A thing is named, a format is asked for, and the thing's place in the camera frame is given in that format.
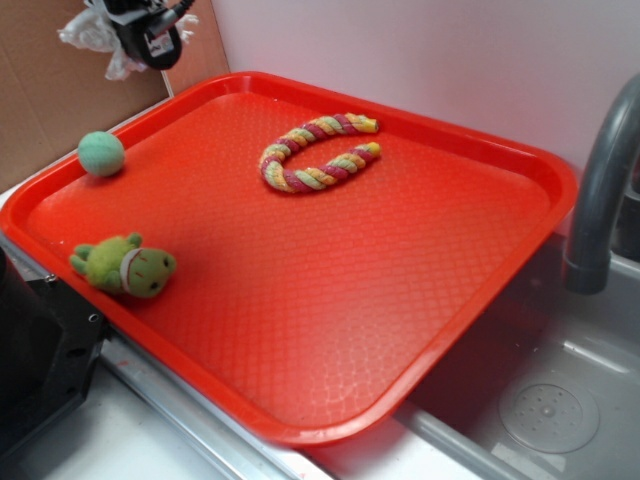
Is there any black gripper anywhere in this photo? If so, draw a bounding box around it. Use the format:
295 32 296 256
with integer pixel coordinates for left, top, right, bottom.
85 0 194 70

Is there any brown cardboard panel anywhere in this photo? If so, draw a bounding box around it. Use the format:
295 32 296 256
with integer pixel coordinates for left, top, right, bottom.
1 1 229 191

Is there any teal knitted ball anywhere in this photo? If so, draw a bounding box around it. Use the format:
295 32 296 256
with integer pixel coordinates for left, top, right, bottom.
77 131 125 177

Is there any green plush frog toy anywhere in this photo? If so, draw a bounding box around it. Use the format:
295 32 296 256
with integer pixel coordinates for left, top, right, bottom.
69 233 177 299

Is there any red plastic tray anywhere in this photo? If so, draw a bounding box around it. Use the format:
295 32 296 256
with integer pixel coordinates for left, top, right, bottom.
1 73 577 447

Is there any grey sink faucet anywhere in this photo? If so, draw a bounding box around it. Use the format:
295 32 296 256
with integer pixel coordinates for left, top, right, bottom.
562 75 639 295

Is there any grey plastic sink basin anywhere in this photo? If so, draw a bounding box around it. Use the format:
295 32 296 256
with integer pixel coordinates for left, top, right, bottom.
310 243 639 479

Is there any round sink drain cover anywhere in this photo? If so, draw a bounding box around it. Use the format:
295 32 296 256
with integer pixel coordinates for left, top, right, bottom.
498 378 600 454

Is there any twisted multicolour rope toy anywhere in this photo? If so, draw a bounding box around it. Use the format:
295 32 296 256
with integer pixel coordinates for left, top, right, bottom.
258 113 382 194

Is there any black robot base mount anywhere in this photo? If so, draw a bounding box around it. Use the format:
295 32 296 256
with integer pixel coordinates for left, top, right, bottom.
1 252 106 461

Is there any metal sink edge rail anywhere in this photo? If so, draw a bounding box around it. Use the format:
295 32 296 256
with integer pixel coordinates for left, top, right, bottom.
1 238 327 479

